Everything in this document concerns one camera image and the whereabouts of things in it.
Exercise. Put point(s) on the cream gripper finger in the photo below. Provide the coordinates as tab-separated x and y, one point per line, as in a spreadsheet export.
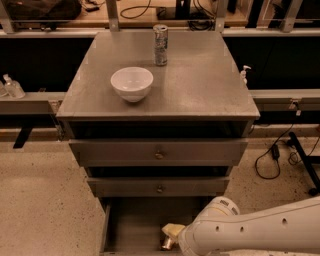
172	230

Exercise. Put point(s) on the orange soda can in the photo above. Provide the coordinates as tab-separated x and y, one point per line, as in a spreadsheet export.
168	244

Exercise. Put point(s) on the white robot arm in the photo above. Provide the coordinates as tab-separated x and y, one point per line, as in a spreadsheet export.
220	226

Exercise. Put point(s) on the bottom open drawer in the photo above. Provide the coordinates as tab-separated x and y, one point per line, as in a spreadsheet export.
134	225

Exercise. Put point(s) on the middle grey drawer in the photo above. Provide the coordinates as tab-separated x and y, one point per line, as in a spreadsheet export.
158	186

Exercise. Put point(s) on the grey drawer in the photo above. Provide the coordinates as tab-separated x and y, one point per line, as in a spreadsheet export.
158	152
158	186

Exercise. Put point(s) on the grey drawer cabinet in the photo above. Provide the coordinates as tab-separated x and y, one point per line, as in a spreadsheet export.
198	94

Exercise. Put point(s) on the top grey drawer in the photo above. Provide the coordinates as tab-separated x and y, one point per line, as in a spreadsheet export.
158	152

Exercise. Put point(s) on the tall silver can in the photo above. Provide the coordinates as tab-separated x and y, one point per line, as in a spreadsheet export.
160	44

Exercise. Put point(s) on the black stand leg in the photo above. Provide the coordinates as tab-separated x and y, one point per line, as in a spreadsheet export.
308	162

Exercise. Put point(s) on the white ceramic bowl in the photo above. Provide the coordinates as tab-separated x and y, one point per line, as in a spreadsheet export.
132	83

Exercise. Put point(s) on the white pump bottle right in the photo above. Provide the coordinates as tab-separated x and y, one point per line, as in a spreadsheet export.
243	73

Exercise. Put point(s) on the clear sanitizer bottle left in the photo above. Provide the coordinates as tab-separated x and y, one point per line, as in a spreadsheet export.
13	87

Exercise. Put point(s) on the black bag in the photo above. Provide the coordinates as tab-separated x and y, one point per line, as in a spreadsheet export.
43	9

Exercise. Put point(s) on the grey metal rail left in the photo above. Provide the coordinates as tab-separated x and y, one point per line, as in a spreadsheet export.
33	103

